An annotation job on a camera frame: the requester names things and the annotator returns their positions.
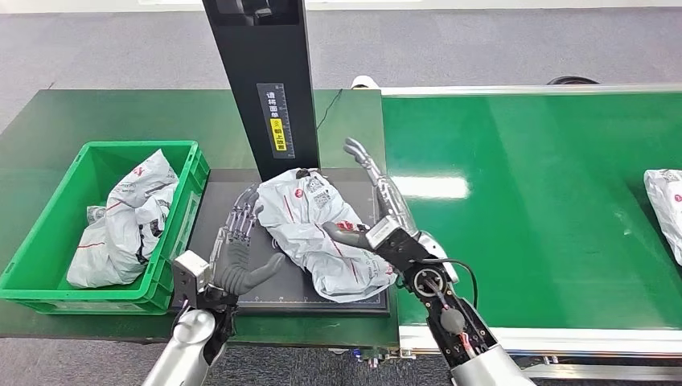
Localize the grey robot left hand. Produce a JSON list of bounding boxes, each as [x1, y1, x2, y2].
[[207, 184, 287, 297]]

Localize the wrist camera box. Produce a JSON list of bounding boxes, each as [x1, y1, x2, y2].
[[364, 216, 429, 273], [171, 251, 212, 310]]

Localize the large white mailer bag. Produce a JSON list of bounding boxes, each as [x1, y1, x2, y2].
[[643, 168, 682, 266]]

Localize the black scanner column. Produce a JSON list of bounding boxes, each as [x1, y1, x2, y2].
[[201, 0, 322, 183]]

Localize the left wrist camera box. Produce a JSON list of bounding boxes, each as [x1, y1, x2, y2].
[[171, 251, 212, 310]]

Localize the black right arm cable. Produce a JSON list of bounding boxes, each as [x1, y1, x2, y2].
[[421, 258, 479, 311]]

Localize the white mailer bag red print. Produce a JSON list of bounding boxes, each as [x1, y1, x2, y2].
[[254, 168, 399, 304]]

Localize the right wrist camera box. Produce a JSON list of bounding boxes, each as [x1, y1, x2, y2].
[[364, 216, 429, 273]]

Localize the thin black cable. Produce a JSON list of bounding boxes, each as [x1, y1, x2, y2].
[[315, 88, 343, 132]]

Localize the column label with yellow sticker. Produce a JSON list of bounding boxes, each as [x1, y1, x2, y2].
[[256, 82, 296, 160]]

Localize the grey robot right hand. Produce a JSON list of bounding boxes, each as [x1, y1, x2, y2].
[[322, 137, 420, 252]]

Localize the crumpled white mailer bag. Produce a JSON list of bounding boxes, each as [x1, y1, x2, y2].
[[66, 149, 180, 290]]

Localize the aluminium conveyor frame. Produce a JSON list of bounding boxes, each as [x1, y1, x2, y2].
[[379, 82, 682, 382]]

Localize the black curved object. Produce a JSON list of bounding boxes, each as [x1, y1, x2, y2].
[[545, 75, 601, 86]]

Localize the green conveyor belt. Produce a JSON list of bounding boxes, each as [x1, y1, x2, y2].
[[380, 91, 682, 331]]

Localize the green plastic basket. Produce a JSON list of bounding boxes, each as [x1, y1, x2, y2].
[[0, 140, 211, 316]]

